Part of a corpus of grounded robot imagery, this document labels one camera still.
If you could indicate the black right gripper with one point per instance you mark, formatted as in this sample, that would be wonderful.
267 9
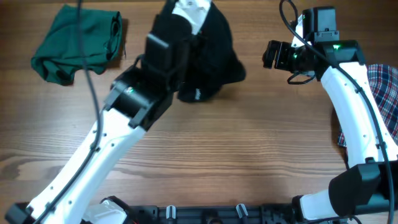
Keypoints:
282 48

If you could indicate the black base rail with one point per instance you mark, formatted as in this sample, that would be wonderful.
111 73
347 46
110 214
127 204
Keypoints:
260 214

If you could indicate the plaid checkered cloth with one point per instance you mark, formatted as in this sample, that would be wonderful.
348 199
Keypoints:
383 84

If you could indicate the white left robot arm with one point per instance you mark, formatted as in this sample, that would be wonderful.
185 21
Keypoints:
138 98

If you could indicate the black garment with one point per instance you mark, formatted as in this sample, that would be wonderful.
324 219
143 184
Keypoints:
213 62

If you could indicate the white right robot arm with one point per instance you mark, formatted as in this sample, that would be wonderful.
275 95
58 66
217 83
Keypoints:
369 185

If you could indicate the green cloth bag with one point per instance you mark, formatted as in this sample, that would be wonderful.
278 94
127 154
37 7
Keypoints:
93 34

